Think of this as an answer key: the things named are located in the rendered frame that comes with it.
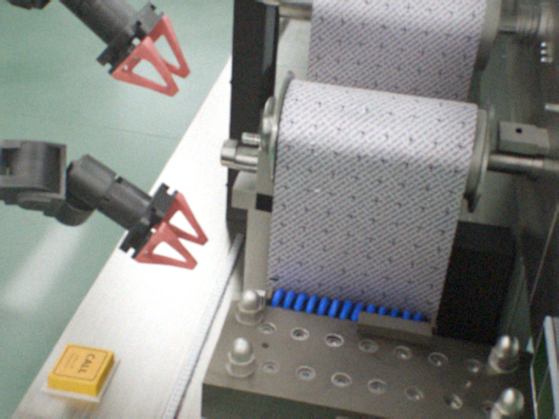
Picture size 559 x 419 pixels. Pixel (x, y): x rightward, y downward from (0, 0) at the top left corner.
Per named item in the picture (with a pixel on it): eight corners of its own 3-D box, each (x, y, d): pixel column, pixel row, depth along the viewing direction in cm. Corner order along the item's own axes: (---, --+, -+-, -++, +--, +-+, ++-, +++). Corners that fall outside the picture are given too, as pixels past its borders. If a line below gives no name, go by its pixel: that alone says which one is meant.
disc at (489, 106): (467, 167, 120) (490, 74, 110) (472, 167, 119) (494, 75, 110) (465, 236, 108) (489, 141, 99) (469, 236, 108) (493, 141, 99)
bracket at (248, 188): (231, 297, 137) (238, 128, 120) (270, 304, 136) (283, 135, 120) (223, 317, 133) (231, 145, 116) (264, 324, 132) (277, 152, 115)
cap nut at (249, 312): (238, 305, 115) (239, 279, 113) (265, 310, 115) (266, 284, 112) (232, 323, 112) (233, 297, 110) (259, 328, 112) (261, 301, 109)
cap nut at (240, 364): (229, 354, 107) (231, 327, 105) (258, 360, 107) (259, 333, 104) (222, 375, 104) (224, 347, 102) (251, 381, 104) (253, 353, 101)
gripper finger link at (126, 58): (155, 117, 109) (96, 65, 106) (169, 93, 115) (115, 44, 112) (188, 84, 105) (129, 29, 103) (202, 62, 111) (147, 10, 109)
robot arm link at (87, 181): (62, 172, 110) (85, 141, 114) (49, 193, 116) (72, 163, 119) (108, 202, 112) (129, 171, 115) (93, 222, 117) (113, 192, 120)
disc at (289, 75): (288, 140, 122) (293, 49, 113) (291, 140, 122) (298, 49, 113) (267, 204, 111) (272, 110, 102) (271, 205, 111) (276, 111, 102)
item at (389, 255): (266, 295, 120) (274, 183, 110) (434, 324, 117) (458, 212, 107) (265, 297, 120) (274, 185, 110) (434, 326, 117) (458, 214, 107)
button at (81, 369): (67, 354, 124) (66, 341, 122) (114, 362, 123) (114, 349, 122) (46, 389, 118) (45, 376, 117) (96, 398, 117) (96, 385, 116)
